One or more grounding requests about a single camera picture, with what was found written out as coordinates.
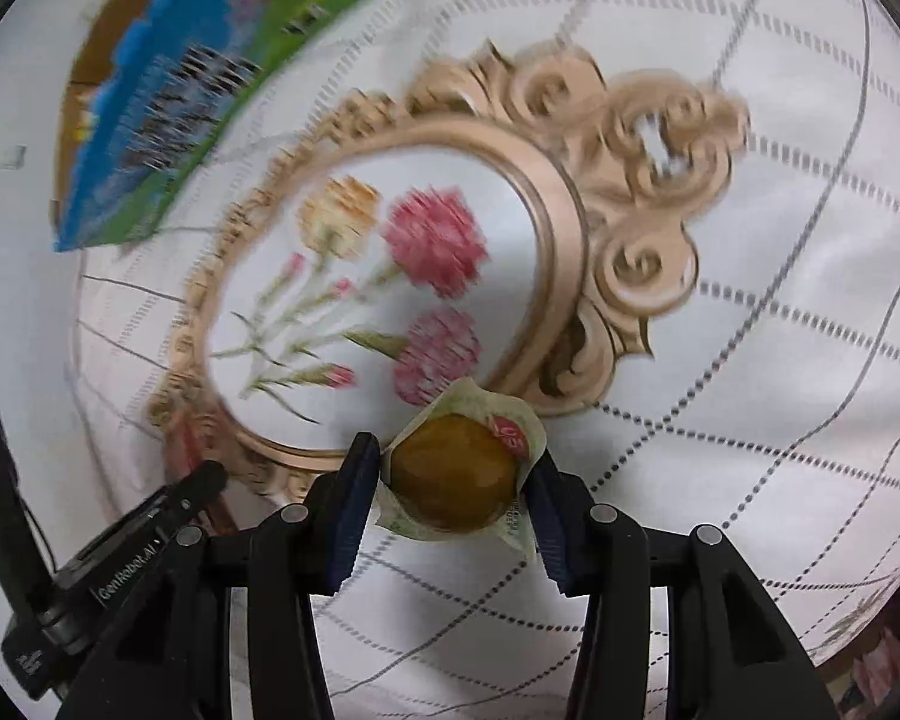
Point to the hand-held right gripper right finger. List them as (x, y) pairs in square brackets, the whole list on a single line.
[(549, 532)]

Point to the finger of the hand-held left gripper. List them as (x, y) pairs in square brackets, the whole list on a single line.
[(187, 491)]

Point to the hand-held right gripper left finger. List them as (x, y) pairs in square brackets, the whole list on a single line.
[(352, 510)]

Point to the pastry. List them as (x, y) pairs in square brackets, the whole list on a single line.
[(450, 476)]

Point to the printed cardboard box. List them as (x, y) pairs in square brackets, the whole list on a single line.
[(172, 127)]

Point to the white wall switch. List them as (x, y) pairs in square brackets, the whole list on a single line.
[(13, 157)]

